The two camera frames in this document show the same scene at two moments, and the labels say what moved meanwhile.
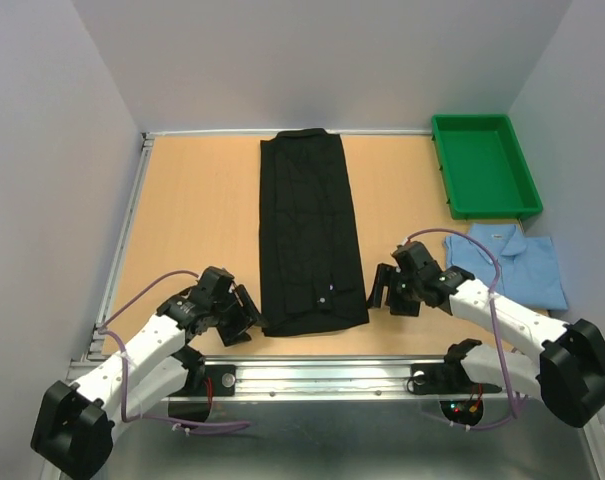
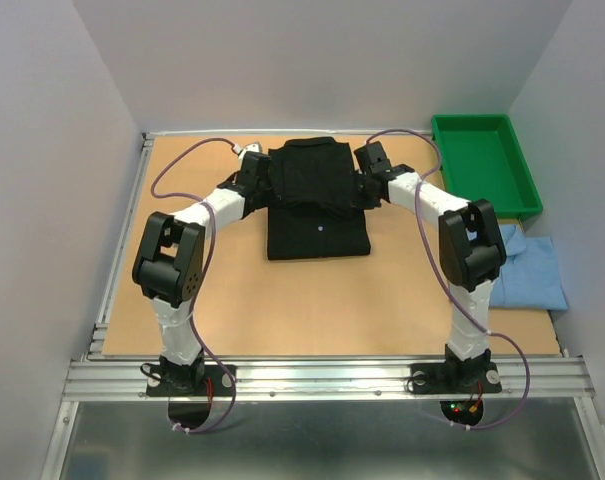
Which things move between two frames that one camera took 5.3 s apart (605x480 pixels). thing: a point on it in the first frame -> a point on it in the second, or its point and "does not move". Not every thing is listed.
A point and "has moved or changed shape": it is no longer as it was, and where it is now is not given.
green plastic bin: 485,172 does not move
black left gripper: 246,316 -> 265,201
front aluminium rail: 327,378 does not move
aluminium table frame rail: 95,342 does not move
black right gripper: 387,275 -> 364,202
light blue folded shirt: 529,270 does not move
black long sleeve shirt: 311,270 has moved or changed shape
